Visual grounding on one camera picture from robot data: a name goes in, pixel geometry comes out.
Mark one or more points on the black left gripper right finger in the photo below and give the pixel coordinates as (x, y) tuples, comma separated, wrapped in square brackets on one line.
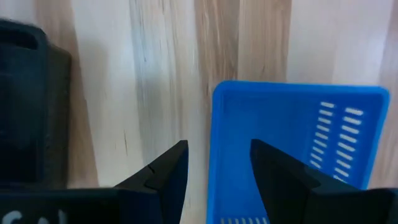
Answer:
[(286, 193)]

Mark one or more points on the black plastic slotted basket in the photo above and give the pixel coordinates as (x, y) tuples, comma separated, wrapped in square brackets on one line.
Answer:
[(25, 109)]

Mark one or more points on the blue plastic slotted basket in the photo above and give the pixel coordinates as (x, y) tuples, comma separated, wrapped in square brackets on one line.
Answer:
[(280, 118)]

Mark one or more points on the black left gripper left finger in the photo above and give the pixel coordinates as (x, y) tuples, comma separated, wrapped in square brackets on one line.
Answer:
[(164, 186)]

